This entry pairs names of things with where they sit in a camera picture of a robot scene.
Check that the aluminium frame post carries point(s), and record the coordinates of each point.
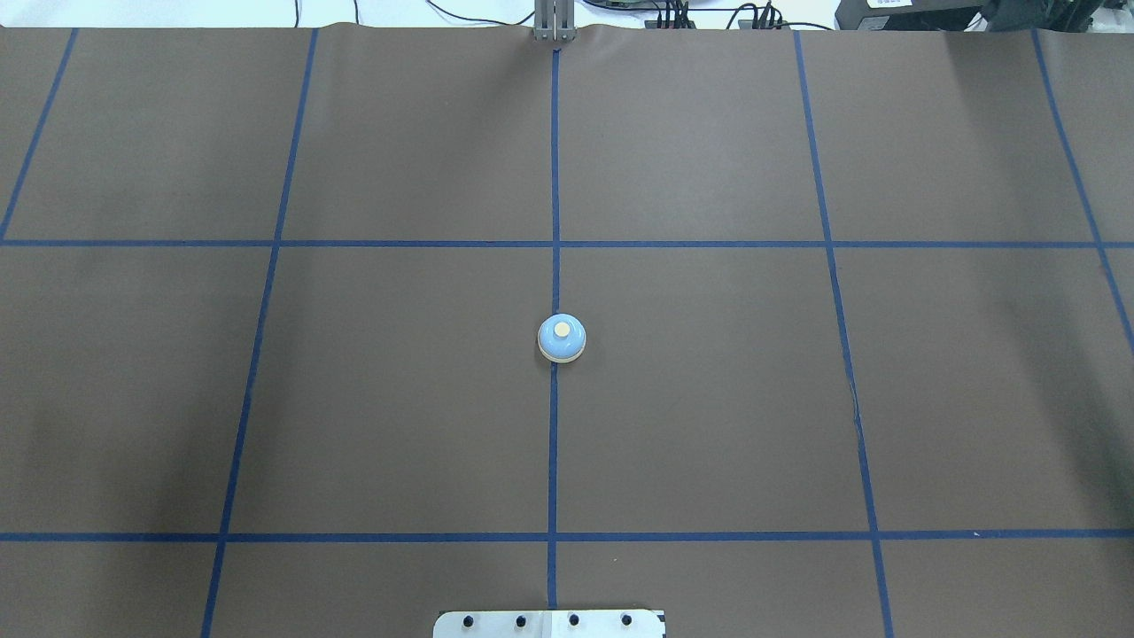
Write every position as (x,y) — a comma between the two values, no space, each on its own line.
(554,21)

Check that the black box with label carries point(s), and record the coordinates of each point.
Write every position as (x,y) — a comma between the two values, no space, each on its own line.
(906,16)

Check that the brown paper table mat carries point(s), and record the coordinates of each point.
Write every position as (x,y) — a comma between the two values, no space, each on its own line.
(858,315)

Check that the black usb hub with cables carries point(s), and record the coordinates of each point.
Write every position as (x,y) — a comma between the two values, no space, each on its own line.
(671,16)

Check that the white pedestal column with base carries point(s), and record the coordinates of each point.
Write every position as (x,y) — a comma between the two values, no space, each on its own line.
(552,623)

